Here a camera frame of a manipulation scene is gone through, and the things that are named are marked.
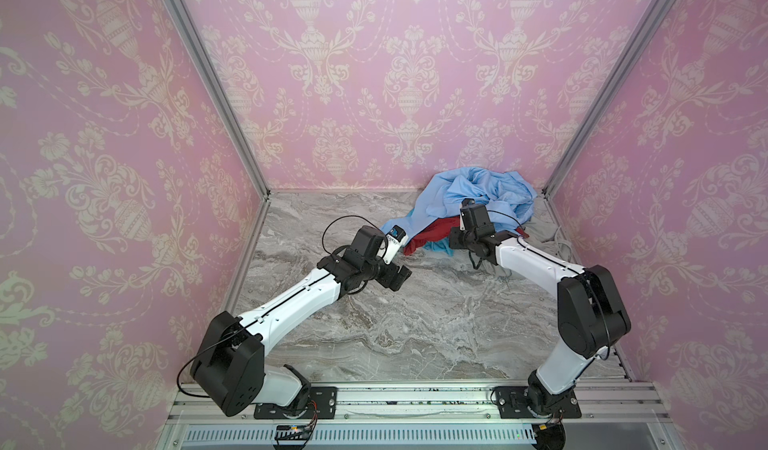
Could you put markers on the teal cloth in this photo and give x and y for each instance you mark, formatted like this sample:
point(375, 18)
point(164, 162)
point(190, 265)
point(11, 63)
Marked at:
point(434, 237)

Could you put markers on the aluminium frame rail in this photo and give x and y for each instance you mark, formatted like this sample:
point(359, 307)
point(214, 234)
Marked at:
point(616, 414)

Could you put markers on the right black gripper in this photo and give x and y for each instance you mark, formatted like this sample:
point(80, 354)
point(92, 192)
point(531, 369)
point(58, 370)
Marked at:
point(459, 240)

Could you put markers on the light blue cloth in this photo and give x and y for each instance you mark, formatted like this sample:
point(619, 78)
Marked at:
point(509, 198)

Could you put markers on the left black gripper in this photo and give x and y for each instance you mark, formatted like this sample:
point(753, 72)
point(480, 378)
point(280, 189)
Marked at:
point(389, 278)

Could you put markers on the right corner aluminium post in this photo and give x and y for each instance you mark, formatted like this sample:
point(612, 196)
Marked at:
point(637, 43)

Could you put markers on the dark red cloth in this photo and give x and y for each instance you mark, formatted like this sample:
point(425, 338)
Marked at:
point(476, 234)

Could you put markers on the white vented strip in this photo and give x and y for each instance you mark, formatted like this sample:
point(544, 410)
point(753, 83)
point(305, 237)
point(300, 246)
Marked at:
point(212, 436)

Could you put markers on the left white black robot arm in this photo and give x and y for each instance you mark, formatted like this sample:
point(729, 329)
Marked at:
point(230, 366)

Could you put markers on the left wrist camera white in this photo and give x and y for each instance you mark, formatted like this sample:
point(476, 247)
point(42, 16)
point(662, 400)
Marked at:
point(396, 238)

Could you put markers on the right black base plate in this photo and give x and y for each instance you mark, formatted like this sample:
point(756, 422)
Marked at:
point(521, 402)

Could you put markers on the corner aluminium post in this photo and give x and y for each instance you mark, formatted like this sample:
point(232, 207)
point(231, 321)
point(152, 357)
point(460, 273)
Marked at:
point(637, 43)
point(192, 39)

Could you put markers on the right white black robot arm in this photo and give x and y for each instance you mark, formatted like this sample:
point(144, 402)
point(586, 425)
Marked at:
point(591, 315)

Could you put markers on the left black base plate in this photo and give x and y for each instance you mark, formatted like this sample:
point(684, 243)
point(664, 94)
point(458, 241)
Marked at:
point(317, 402)

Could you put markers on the grey cloth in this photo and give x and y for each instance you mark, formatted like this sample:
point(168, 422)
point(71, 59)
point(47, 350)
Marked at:
point(546, 233)

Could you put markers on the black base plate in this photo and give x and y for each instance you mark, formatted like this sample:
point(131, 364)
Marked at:
point(521, 402)
point(317, 402)

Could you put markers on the left corner aluminium post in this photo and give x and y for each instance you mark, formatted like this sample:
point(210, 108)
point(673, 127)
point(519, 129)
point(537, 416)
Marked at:
point(192, 39)

